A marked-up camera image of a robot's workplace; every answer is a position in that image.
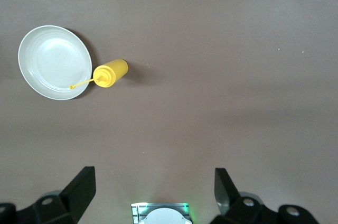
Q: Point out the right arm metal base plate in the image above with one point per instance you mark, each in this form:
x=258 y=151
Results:
x=137 y=209

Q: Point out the yellow squeeze bottle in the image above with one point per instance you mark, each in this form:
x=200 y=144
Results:
x=113 y=72

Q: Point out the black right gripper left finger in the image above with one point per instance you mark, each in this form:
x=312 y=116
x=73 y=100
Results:
x=76 y=195

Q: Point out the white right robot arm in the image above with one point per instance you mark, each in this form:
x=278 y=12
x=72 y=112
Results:
x=165 y=217

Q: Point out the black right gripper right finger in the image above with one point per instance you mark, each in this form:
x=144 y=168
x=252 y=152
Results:
x=227 y=197

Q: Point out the white round plate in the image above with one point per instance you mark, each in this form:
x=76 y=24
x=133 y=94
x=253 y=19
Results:
x=52 y=60

